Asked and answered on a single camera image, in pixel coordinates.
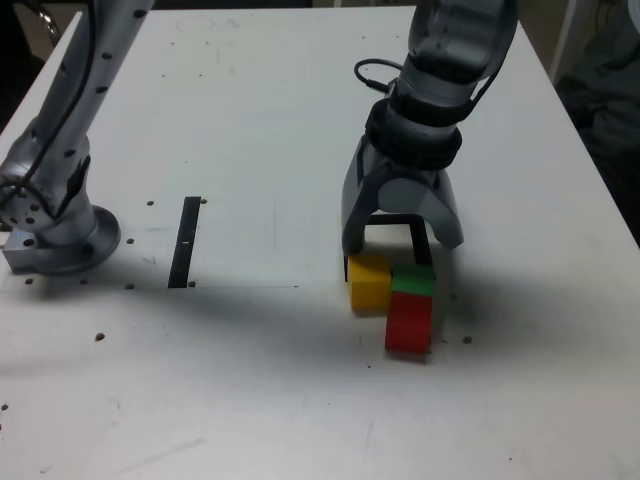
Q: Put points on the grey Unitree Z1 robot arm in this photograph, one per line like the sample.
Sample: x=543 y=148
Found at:
x=50 y=165

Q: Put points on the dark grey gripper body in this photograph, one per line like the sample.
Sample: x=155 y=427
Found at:
x=410 y=174

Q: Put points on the black tape strip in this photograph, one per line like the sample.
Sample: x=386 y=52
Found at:
x=184 y=240

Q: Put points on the yellow cube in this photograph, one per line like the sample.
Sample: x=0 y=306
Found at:
x=369 y=290

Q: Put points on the black tape square outline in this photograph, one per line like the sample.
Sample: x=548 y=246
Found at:
x=422 y=245

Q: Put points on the chrome metal tube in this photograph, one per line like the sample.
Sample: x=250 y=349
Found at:
x=50 y=22

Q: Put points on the green cube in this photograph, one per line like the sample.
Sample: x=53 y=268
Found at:
x=412 y=282

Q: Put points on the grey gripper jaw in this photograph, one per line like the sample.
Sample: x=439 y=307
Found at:
x=442 y=210
x=357 y=200

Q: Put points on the dark grey fabric bundle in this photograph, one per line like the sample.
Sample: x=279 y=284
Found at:
x=610 y=100

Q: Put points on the white frame post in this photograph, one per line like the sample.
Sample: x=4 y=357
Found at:
x=561 y=40

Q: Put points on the red cube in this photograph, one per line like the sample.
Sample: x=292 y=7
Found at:
x=407 y=325

